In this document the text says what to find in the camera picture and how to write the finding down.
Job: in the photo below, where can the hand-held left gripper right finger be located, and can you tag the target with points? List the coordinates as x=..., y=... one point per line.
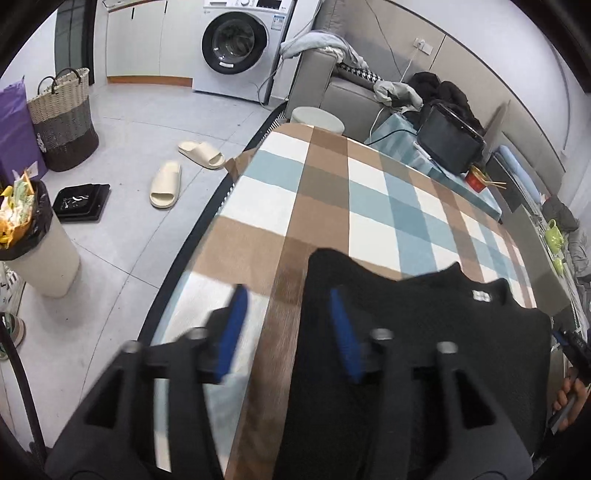
x=344, y=341

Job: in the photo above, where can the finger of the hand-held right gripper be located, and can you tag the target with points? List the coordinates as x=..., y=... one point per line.
x=575, y=348

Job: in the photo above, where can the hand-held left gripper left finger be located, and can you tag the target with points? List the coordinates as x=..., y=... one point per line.
x=233, y=332

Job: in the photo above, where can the black knit sweater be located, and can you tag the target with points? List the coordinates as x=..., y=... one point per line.
x=461, y=314

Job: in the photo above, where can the dark grey clothes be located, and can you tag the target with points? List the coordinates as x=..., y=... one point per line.
x=561, y=213

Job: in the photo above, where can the pile of black clothes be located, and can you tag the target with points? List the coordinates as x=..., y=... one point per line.
x=443, y=92

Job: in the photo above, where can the person's right hand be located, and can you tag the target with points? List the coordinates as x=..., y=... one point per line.
x=565, y=399

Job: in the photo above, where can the grey cabinet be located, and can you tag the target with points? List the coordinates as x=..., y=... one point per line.
x=540, y=277

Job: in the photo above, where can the small green toy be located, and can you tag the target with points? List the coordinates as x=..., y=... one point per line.
x=558, y=265

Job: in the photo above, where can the green monster mug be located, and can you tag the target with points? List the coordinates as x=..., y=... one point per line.
x=554, y=235

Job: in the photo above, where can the plaid blanket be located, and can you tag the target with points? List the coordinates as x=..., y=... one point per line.
x=323, y=184

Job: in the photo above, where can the cream slipper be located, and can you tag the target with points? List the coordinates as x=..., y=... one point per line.
x=165, y=184
x=201, y=154

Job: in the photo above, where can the wooden chopsticks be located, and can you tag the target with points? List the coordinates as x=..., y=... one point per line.
x=494, y=183

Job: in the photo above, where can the light blue pillow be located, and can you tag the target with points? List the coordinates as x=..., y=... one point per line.
x=515, y=170

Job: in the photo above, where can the red bowl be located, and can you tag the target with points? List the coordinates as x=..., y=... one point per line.
x=475, y=181

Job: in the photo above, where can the black tray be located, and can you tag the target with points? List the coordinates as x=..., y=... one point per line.
x=81, y=203

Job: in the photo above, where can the teal checked tablecloth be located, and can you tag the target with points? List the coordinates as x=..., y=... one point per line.
x=397, y=147

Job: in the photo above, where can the cream trash bin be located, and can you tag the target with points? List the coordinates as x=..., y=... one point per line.
x=41, y=258

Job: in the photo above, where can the white shoe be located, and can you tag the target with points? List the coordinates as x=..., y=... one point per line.
x=11, y=332

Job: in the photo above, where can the white round stool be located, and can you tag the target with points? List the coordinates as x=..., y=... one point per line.
x=316, y=119

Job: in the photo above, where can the grey sofa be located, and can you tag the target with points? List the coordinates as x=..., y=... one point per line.
x=341, y=101

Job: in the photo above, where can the small grey cloth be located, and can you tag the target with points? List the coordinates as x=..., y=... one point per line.
x=397, y=94

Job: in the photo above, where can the houndstooth pillow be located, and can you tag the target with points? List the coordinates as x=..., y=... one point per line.
x=360, y=74

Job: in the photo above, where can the woven laundry basket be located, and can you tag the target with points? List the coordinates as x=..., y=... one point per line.
x=64, y=124

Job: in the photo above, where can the white washing machine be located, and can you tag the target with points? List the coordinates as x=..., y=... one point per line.
x=235, y=46

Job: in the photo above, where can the purple bag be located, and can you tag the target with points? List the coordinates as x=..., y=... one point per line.
x=14, y=134

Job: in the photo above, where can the light grey cloth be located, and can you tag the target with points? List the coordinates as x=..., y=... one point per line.
x=318, y=44

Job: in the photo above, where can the white kitchen base cabinet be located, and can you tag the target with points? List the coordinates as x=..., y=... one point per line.
x=147, y=41

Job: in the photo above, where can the white wall socket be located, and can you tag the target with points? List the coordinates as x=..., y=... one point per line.
x=422, y=45

